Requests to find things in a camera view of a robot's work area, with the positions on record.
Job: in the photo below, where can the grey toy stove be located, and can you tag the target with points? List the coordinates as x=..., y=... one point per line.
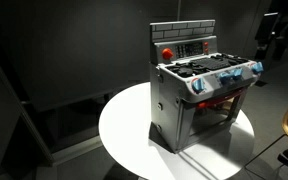
x=196, y=91

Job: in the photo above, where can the round white table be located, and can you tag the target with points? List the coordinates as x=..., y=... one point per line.
x=124, y=131

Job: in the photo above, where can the black office chair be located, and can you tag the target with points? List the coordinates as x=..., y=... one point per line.
x=273, y=27

